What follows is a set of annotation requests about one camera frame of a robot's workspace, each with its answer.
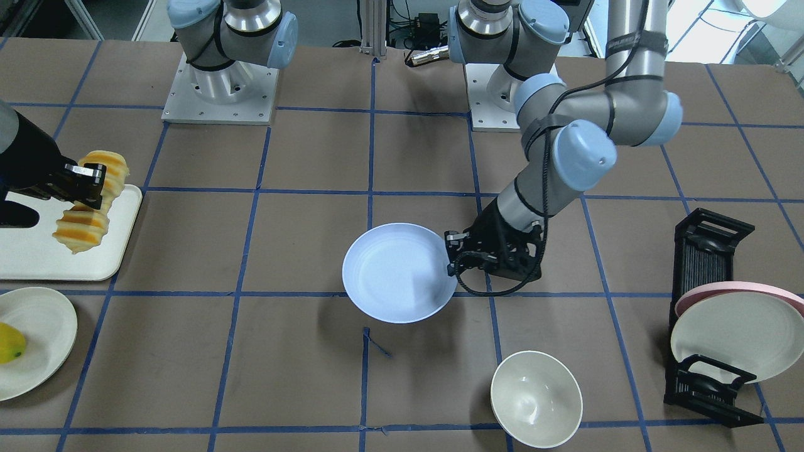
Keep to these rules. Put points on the white plate with lemon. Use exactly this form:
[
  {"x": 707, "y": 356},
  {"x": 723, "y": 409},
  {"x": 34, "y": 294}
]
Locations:
[{"x": 48, "y": 322}]

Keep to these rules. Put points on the light blue plate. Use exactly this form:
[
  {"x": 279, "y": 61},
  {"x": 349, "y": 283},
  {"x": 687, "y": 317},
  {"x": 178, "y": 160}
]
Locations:
[{"x": 397, "y": 273}]

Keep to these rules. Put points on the spiral yellow bread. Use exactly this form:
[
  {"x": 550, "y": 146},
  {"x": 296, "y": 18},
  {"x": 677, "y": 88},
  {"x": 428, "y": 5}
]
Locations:
[{"x": 82, "y": 228}]

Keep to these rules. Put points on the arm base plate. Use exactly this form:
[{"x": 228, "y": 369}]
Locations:
[
  {"x": 241, "y": 94},
  {"x": 490, "y": 91}
]

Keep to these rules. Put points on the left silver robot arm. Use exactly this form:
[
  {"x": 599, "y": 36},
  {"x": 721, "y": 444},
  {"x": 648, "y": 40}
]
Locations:
[{"x": 569, "y": 136}]

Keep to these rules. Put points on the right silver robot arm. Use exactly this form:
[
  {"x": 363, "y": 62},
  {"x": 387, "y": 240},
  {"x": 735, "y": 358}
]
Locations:
[{"x": 215, "y": 35}]

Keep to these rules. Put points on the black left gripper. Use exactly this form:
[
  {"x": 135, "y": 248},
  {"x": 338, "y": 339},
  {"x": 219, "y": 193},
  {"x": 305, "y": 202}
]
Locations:
[{"x": 489, "y": 233}]

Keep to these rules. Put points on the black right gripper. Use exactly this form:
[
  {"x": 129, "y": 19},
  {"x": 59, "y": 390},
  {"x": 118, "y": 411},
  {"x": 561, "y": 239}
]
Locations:
[{"x": 30, "y": 162}]

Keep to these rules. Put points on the yellow lemon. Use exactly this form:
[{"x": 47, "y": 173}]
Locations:
[{"x": 13, "y": 343}]

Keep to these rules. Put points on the pink plate in rack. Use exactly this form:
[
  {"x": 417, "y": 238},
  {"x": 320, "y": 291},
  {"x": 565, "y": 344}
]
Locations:
[{"x": 741, "y": 290}]

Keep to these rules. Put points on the white plate in rack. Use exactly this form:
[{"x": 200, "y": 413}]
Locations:
[{"x": 756, "y": 333}]

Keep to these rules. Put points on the black dish rack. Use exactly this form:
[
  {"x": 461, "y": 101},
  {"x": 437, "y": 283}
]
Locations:
[{"x": 702, "y": 373}]

